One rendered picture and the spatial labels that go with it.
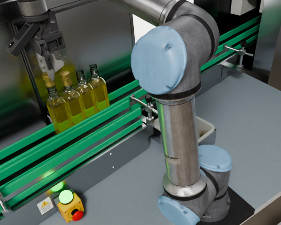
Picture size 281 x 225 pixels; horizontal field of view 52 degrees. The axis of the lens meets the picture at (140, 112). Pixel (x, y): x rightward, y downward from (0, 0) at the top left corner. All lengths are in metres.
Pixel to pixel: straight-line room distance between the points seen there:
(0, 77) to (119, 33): 0.50
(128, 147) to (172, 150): 0.50
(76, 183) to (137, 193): 0.22
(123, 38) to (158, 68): 0.77
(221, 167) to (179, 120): 0.27
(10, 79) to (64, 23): 0.28
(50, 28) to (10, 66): 0.25
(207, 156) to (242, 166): 0.37
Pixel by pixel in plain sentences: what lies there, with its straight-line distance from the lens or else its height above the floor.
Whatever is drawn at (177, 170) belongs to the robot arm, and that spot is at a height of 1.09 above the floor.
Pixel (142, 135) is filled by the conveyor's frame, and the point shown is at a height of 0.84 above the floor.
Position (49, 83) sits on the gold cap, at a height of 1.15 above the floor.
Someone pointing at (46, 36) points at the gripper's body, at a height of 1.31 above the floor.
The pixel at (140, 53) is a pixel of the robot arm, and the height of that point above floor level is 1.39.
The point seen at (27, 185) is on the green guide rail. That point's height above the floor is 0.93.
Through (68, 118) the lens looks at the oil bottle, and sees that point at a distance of 1.08.
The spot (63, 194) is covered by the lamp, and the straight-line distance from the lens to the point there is 1.03.
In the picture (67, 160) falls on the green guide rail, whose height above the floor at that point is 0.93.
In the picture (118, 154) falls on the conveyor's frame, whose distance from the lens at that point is 1.13.
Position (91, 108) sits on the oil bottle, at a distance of 1.12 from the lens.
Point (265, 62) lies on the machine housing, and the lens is 1.77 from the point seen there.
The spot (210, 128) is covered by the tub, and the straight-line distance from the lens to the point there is 1.24.
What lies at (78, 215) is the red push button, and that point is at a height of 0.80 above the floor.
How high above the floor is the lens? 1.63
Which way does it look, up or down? 37 degrees down
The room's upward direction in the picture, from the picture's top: 6 degrees counter-clockwise
